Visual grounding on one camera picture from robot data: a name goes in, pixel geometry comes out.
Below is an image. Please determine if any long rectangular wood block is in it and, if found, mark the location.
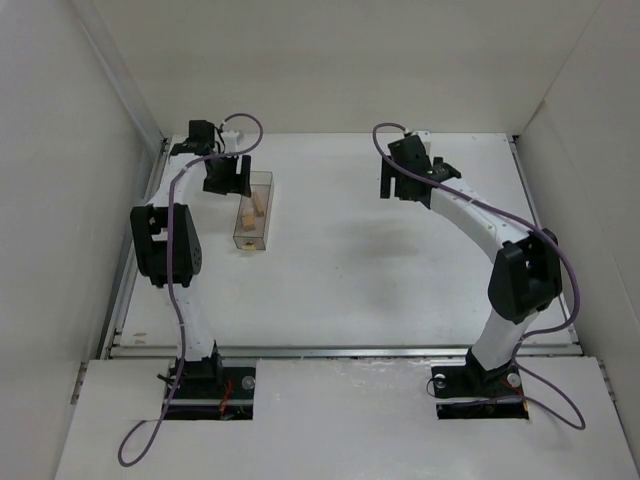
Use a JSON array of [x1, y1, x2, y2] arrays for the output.
[[252, 191, 266, 217]]

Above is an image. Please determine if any wood cube block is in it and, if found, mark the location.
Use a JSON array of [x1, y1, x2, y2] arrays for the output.
[[241, 215, 256, 231]]

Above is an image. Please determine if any clear plastic box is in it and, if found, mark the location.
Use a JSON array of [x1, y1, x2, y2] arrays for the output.
[[233, 171, 275, 251]]

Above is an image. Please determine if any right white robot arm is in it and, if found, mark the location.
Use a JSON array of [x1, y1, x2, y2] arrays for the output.
[[380, 134, 562, 396]]

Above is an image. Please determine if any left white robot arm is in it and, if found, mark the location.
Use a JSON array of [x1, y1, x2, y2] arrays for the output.
[[130, 140, 251, 401]]

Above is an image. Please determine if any white front cover board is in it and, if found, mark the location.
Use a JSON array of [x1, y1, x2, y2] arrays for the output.
[[57, 357, 638, 479]]

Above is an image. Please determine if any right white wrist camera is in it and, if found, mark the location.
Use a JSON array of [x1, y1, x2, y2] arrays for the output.
[[410, 130, 432, 150]]

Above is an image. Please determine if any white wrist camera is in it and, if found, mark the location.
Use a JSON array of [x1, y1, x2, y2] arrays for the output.
[[220, 130, 244, 152], [410, 130, 432, 150]]

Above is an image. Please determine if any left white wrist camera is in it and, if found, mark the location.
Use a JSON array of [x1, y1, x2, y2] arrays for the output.
[[220, 130, 244, 152]]

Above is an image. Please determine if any aluminium front rail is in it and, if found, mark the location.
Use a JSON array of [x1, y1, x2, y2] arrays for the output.
[[106, 343, 583, 359]]

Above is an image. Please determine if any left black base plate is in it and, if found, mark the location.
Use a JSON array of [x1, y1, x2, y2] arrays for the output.
[[165, 363, 256, 421]]

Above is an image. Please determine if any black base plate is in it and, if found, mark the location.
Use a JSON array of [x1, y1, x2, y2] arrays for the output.
[[165, 363, 256, 421], [430, 365, 529, 420]]

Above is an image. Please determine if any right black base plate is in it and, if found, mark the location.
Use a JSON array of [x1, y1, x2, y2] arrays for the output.
[[430, 365, 529, 420]]

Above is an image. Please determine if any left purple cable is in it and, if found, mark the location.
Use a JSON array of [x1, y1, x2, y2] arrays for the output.
[[117, 112, 265, 468]]

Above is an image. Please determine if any purple cable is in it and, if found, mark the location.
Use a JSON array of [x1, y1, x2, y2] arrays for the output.
[[117, 112, 265, 468], [372, 122, 587, 431]]

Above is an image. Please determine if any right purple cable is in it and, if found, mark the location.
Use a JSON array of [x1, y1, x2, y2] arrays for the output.
[[372, 122, 587, 431]]

